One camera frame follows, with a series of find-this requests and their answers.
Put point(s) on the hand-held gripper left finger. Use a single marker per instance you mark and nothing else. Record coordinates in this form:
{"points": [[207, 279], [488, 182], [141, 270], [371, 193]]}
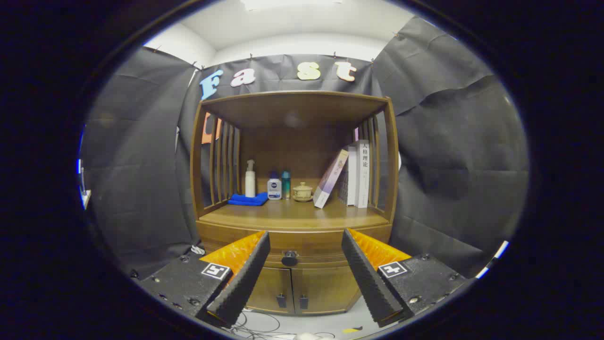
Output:
{"points": [[243, 283]]}

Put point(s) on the beige lidded teacup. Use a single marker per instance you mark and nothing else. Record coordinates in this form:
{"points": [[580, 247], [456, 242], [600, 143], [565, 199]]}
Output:
{"points": [[302, 192]]}

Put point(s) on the blue folded cloth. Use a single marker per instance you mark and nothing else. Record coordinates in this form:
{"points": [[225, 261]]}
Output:
{"points": [[247, 200]]}

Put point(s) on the purple cover book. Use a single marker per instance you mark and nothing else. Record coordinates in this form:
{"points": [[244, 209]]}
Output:
{"points": [[330, 179]]}

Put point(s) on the white pump bottle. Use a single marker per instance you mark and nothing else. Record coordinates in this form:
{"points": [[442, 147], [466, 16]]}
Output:
{"points": [[250, 184]]}

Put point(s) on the wooden cabinet door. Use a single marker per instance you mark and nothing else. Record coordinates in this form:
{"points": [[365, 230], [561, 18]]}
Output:
{"points": [[330, 288], [269, 288]]}

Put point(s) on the white bottle with blue cap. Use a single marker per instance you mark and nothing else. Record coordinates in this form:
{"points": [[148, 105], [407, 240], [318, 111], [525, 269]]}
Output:
{"points": [[274, 189]]}

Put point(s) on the teal slim bottle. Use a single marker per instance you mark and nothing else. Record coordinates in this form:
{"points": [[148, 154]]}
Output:
{"points": [[286, 184]]}

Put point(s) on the wooden drawer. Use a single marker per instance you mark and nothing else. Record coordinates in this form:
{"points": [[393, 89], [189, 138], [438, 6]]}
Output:
{"points": [[306, 243]]}

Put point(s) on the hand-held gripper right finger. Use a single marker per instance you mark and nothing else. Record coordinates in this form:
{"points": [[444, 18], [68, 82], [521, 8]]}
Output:
{"points": [[370, 283]]}

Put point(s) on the wooden countertop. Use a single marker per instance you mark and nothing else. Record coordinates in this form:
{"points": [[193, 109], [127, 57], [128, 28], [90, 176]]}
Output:
{"points": [[292, 212]]}

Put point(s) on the dark patterned cover book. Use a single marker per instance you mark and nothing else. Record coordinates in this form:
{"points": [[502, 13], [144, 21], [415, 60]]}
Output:
{"points": [[352, 184]]}

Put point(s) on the wooden cabinet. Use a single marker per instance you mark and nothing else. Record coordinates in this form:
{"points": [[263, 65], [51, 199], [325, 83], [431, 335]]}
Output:
{"points": [[292, 113]]}

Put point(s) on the ceiling light panel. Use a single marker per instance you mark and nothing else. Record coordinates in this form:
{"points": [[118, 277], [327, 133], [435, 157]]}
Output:
{"points": [[292, 4]]}

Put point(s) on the white thick book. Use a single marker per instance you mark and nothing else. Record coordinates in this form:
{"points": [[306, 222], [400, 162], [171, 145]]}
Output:
{"points": [[363, 179]]}

